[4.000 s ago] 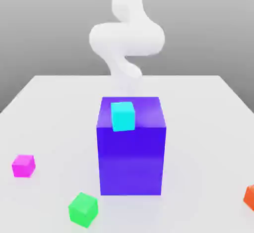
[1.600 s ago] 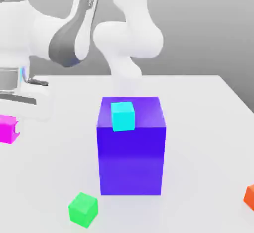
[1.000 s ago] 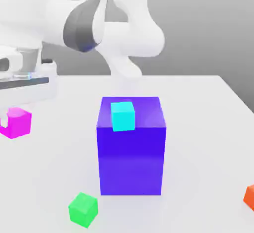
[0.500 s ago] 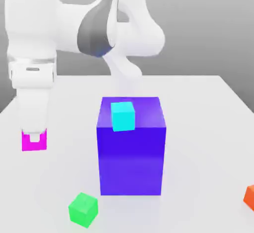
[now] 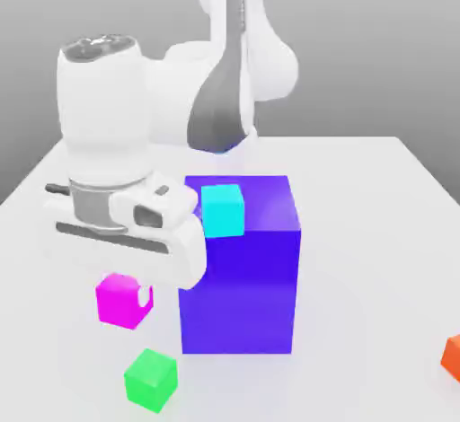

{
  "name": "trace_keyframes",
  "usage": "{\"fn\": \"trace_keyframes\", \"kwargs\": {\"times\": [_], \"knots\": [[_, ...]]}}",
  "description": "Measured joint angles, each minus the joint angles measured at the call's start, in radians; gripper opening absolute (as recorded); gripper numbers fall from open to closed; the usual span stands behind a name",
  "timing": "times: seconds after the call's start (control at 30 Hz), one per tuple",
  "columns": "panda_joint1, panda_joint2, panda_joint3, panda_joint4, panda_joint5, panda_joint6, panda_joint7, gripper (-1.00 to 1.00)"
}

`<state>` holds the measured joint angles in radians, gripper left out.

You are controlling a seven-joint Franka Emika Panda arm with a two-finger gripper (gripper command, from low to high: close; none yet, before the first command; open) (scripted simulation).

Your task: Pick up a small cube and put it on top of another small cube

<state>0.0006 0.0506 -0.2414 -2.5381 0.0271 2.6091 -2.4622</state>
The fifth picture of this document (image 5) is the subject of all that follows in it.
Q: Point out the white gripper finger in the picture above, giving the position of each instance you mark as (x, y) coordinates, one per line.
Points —
(145, 295)

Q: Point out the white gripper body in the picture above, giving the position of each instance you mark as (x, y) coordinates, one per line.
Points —
(107, 258)

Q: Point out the small magenta cube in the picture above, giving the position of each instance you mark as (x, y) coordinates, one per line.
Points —
(116, 301)

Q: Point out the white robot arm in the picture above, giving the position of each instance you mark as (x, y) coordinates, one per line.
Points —
(104, 106)

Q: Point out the small green cube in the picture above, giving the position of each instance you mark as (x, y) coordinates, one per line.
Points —
(149, 380)

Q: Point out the small cyan cube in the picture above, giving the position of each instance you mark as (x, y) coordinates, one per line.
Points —
(222, 210)

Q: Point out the small orange cube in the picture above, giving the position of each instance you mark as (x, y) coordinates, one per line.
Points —
(452, 357)

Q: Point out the large purple box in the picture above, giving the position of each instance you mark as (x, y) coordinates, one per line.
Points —
(244, 285)

